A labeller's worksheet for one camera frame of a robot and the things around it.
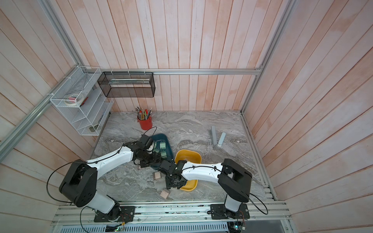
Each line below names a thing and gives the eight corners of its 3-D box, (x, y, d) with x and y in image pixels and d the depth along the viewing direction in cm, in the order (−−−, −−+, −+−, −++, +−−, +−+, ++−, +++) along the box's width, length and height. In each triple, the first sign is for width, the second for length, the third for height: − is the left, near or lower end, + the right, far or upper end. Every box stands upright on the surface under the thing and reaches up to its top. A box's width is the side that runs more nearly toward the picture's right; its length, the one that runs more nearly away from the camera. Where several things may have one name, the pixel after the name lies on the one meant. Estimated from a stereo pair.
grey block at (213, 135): (212, 145, 101) (214, 138, 94) (209, 133, 108) (210, 126, 101) (216, 145, 102) (218, 138, 95) (212, 133, 108) (214, 125, 101)
